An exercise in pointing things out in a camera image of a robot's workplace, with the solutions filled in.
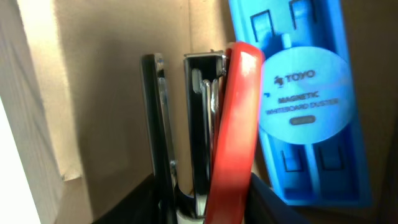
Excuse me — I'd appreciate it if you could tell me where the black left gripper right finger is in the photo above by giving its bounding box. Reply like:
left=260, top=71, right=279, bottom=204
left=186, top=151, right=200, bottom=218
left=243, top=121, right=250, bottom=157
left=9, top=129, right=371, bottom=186
left=244, top=173, right=310, bottom=224

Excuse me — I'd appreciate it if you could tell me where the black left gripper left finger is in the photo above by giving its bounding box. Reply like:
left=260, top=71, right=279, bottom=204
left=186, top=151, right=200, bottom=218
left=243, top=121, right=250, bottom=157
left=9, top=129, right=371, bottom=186
left=93, top=174, right=159, bottom=224

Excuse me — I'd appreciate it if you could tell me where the blue whiteboard duster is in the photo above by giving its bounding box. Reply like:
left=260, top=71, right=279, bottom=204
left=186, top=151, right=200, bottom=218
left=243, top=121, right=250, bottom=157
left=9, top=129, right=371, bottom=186
left=229, top=0, right=372, bottom=207

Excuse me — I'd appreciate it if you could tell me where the red stapler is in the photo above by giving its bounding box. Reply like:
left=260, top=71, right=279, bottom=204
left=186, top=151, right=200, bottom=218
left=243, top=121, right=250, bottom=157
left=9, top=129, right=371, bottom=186
left=140, top=42, right=264, bottom=223

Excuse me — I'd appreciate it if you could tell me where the brown cardboard box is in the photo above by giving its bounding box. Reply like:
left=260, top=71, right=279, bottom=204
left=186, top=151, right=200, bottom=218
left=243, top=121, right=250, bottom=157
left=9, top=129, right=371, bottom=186
left=1, top=1, right=397, bottom=223

